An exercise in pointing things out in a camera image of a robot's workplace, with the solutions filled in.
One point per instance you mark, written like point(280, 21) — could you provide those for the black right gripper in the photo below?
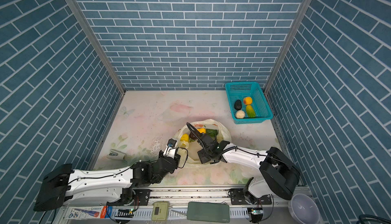
point(200, 153)

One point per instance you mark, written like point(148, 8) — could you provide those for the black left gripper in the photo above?
point(177, 160)

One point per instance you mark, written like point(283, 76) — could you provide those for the green round lime fruit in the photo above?
point(212, 133)

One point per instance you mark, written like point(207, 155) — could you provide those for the yellow round fruit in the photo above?
point(202, 130)

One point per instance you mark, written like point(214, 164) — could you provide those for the dark brown fruit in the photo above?
point(193, 137)

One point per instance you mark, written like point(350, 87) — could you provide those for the yellow translucent plastic bag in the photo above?
point(193, 146)

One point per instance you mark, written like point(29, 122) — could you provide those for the beige pear fruit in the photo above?
point(240, 114)

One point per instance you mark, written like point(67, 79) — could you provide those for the black fruit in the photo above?
point(238, 105)

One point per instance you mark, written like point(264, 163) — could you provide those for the yellow lemon fruit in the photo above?
point(247, 101)

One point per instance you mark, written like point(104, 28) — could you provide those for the orange fruit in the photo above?
point(185, 137)

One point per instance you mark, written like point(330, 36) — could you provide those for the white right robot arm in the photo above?
point(279, 174)

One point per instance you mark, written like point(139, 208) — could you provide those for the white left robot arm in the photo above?
point(67, 186)

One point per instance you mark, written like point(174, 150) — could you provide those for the small green meter box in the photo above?
point(160, 211)

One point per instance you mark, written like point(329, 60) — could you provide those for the small grey card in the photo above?
point(116, 155)

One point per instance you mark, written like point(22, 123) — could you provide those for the green rectangular pad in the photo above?
point(208, 212)

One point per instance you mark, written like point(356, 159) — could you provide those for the teal plastic basket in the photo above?
point(240, 90)

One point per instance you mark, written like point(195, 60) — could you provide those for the blue white flat package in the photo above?
point(84, 213)

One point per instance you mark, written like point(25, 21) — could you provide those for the grey round bowl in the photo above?
point(303, 209)

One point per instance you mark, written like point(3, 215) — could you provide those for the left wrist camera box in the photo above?
point(171, 144)

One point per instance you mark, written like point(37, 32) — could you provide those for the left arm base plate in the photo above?
point(139, 197)

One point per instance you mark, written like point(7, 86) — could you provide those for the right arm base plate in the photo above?
point(239, 196)

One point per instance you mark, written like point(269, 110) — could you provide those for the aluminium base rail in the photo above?
point(179, 199)

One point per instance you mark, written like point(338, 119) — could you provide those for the aluminium corner post left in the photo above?
point(87, 29)

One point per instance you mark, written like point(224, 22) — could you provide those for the aluminium corner post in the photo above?
point(287, 43)
point(87, 29)

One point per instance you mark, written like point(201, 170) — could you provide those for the aluminium corner post right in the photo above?
point(287, 43)

